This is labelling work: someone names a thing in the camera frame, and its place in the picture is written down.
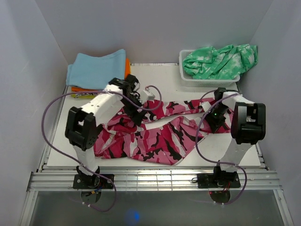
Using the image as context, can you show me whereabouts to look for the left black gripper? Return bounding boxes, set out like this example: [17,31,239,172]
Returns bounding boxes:
[119,94,149,126]

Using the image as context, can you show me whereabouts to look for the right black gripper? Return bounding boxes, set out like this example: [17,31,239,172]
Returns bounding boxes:
[203,104,229,134]

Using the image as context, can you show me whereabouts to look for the pink camouflage trousers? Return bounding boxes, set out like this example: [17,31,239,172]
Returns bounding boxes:
[93,98,232,166]

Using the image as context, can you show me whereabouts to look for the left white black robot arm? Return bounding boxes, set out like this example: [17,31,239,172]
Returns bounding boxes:
[65,74,146,188]

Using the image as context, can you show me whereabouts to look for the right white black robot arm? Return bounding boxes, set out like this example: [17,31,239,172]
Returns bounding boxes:
[205,88,266,187]

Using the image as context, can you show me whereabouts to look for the orange folded trousers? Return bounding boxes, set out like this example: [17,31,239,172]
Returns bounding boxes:
[66,58,131,92]

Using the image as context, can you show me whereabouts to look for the yellow patterned folded trousers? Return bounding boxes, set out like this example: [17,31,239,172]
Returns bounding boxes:
[71,92,98,99]

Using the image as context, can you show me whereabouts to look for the green tie-dye trousers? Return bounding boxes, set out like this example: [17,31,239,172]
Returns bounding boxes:
[181,44,258,80]

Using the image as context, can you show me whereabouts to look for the light blue folded trousers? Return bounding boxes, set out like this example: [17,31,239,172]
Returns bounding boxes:
[66,49,126,89]

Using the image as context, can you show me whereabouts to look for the white plastic basket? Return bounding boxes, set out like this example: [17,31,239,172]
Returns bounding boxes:
[179,50,240,88]

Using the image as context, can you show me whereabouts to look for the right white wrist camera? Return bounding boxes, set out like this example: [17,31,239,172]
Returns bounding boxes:
[200,102,212,113]

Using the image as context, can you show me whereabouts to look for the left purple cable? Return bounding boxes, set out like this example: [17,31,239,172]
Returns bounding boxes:
[42,85,162,211]

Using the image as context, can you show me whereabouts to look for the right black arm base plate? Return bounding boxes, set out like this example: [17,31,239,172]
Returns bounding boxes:
[197,172,241,189]

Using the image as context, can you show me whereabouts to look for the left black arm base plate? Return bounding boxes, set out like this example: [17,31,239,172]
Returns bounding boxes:
[72,174,113,190]

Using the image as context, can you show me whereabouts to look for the aluminium frame rail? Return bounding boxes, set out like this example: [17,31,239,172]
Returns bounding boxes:
[19,168,293,226]

